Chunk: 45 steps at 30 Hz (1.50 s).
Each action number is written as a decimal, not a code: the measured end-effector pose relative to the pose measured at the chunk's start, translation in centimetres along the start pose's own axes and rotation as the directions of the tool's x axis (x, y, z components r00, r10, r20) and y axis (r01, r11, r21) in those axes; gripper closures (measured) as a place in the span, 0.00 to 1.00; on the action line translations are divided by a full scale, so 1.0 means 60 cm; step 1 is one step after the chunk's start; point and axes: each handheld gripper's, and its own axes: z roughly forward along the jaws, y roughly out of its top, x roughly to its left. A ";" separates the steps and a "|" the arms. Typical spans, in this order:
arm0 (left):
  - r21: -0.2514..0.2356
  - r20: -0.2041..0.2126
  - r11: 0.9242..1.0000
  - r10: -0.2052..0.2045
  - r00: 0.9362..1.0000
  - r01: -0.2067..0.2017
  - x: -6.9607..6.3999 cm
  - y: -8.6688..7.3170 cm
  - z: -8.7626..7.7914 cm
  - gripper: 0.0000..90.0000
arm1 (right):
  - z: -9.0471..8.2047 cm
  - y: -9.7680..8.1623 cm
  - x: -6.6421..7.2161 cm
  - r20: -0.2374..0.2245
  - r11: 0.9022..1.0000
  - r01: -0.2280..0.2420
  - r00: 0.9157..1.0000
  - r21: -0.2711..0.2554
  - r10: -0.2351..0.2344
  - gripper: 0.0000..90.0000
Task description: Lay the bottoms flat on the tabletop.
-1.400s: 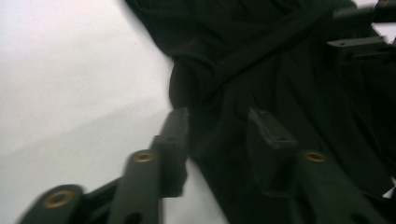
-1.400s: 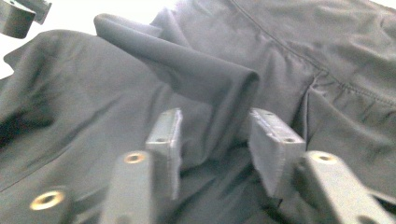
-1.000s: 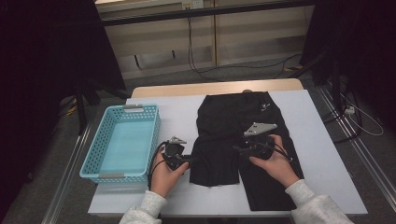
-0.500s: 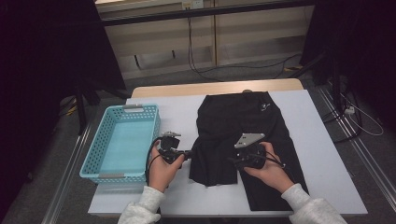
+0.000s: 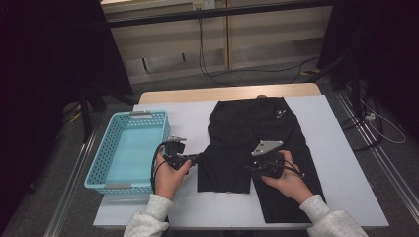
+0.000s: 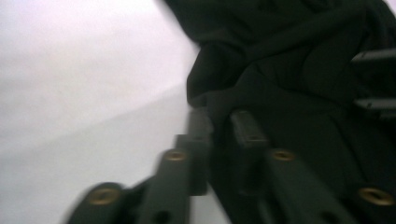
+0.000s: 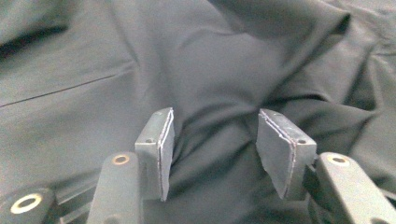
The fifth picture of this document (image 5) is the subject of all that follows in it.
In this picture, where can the black stand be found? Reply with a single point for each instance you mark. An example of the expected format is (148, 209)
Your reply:
(355, 85)
(86, 121)

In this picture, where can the wooden table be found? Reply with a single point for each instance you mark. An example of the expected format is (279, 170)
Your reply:
(181, 95)

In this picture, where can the black curtain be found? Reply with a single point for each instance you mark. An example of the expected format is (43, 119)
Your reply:
(388, 49)
(49, 65)

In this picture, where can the person's right hand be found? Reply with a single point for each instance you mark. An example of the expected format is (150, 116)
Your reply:
(290, 184)

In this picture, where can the white table sheet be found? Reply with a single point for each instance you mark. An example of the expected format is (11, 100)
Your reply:
(346, 164)

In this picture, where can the black horizontal bar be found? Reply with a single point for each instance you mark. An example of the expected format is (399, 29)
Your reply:
(214, 13)

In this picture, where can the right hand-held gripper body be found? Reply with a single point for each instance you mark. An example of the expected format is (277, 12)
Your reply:
(268, 163)

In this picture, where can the person's left hand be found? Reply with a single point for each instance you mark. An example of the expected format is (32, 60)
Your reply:
(168, 181)

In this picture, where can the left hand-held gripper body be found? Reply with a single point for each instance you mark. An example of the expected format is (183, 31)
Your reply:
(176, 154)

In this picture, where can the white power plug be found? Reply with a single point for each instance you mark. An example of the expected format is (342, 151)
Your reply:
(370, 116)

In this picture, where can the white wall socket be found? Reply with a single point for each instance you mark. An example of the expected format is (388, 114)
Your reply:
(204, 4)

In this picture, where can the black pants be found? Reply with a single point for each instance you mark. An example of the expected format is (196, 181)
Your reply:
(240, 128)

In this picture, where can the light blue plastic basket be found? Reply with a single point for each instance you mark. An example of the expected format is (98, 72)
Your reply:
(135, 151)

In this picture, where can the aluminium floor rail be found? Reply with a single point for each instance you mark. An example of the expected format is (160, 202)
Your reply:
(70, 187)
(385, 161)

